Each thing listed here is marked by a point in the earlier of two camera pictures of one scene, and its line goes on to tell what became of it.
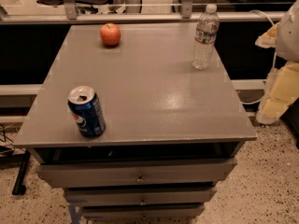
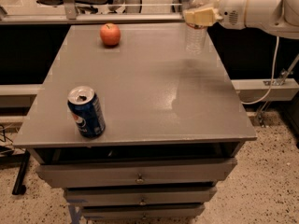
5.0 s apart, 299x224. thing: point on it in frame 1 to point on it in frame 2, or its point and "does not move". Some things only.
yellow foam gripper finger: (268, 39) to (232, 7)
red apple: (110, 35) does not move
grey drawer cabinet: (173, 133) does not move
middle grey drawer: (117, 196) does not move
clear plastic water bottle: (206, 33) to (196, 37)
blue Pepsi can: (87, 110) does not move
